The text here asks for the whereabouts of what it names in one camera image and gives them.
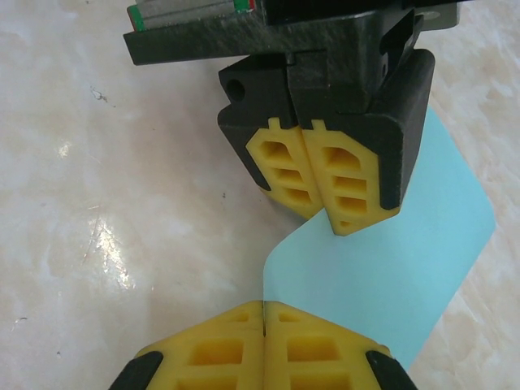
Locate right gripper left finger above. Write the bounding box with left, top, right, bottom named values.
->
left=107, top=299, right=266, bottom=390

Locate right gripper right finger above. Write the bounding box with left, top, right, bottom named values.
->
left=264, top=301, right=415, bottom=390

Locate light blue paper sheet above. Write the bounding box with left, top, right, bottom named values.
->
left=262, top=106, right=496, bottom=366

